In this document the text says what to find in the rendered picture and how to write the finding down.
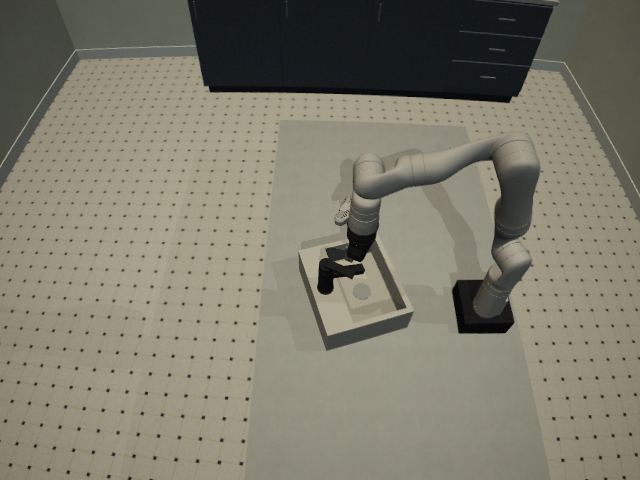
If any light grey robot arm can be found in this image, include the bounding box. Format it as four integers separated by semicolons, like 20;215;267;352
350;131;540;318

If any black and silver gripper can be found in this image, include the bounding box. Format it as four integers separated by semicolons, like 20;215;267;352
335;195;379;263

